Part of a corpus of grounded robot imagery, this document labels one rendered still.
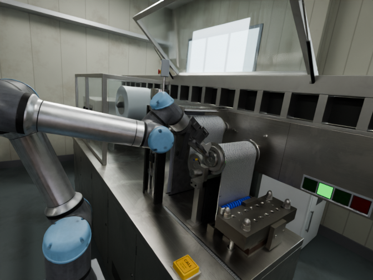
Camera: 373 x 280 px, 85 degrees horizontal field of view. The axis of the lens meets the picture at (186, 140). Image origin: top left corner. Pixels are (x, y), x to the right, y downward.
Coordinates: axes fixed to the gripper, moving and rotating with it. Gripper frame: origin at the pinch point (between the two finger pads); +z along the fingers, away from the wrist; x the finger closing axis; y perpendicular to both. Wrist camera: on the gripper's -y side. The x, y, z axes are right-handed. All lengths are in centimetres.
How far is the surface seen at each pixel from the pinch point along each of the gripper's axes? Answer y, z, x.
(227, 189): -5.4, 17.6, -8.0
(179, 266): -40.2, 4.7, -17.0
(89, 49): 83, -30, 367
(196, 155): -0.3, 5.2, 9.4
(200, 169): -5.5, 4.8, 2.0
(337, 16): 228, 84, 40
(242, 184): 1.6, 25.5, -8.0
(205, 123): 17.7, 3.7, 16.9
